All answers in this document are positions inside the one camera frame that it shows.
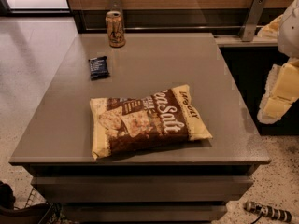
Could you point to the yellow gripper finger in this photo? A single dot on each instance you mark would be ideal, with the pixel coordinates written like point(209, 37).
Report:
point(271, 29)
point(281, 91)

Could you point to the brown sea salt chip bag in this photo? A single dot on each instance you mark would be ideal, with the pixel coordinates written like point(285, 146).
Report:
point(125, 124)

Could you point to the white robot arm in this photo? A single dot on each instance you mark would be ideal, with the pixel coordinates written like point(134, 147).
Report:
point(288, 33)

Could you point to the orange soda can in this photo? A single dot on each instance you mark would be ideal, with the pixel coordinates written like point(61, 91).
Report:
point(115, 31)

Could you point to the striped cylindrical tool on floor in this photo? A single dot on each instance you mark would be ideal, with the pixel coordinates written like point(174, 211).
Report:
point(271, 212)

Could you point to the grey drawer cabinet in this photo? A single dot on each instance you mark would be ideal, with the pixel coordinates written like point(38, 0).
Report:
point(179, 183)

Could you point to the dark blue snack bar wrapper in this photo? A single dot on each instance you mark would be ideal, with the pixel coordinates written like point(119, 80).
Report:
point(98, 68)

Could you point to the right metal wall bracket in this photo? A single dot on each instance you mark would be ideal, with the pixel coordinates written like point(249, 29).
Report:
point(247, 31)

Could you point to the metal wall bracket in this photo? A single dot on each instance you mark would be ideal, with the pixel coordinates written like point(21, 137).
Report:
point(115, 7)
point(247, 31)

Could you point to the left metal wall bracket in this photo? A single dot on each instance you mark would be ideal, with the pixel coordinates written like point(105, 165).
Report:
point(115, 7)

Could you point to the dark wire basket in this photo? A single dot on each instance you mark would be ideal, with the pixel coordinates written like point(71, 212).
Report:
point(43, 213)

